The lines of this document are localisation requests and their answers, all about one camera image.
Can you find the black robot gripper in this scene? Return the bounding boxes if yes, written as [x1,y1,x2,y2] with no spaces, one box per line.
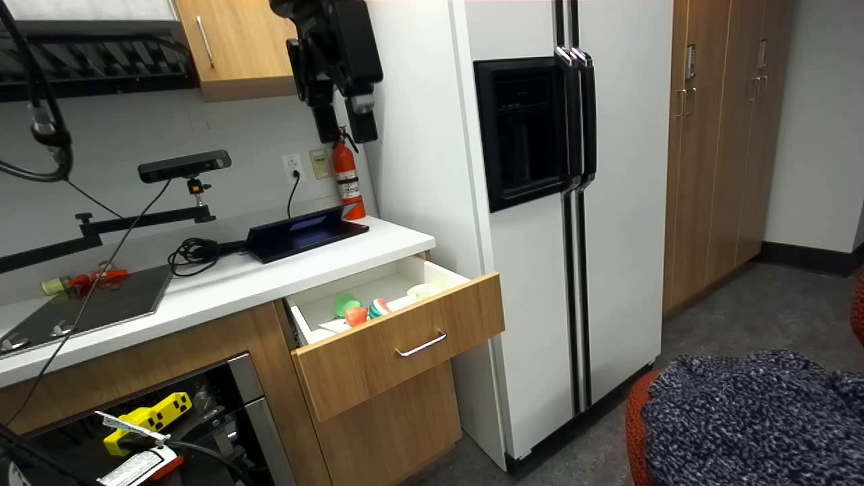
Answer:
[268,0,382,143]

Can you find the green item in drawer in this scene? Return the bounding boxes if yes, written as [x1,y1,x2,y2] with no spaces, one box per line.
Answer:
[331,295,361,318]

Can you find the orange item in drawer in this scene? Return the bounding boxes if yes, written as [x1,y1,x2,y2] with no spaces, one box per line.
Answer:
[346,308,369,328]

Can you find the red fire extinguisher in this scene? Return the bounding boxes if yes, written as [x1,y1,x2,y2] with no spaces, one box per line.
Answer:
[331,139,367,222]

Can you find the wooden upper cabinet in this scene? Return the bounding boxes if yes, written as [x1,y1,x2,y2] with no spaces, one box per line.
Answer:
[173,0,297,104]

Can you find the white side-by-side refrigerator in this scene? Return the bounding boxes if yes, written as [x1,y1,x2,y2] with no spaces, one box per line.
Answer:
[367,0,674,472]

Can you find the black flat board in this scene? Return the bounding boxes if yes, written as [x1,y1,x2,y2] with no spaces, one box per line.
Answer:
[0,268,173,355]

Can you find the yellow power tool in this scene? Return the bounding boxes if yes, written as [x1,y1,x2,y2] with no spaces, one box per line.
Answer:
[103,391,193,456]

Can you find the tall wooden wardrobe cabinet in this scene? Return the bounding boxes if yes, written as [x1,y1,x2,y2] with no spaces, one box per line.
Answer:
[663,0,797,317]

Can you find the orange chair with blue cushion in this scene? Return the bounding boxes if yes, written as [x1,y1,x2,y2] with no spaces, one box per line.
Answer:
[623,351,864,486]

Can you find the white wall outlet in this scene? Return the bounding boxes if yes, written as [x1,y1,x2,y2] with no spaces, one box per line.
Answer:
[282,154,303,179]

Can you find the black stereo camera bar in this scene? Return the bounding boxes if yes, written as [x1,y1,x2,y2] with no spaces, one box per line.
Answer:
[137,150,231,185]

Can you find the black coiled cable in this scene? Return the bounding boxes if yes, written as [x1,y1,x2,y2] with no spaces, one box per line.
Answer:
[165,235,250,278]

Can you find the silver drawer handle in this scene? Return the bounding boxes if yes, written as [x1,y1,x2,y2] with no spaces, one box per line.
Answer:
[394,332,448,359]

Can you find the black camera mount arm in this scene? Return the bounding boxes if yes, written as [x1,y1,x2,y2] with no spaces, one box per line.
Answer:
[0,204,212,274]

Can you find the black hanging hose cable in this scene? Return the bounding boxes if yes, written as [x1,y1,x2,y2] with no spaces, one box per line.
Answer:
[0,0,76,187]

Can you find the red handled tool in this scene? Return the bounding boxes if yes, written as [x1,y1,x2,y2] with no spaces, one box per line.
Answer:
[41,268,130,297]

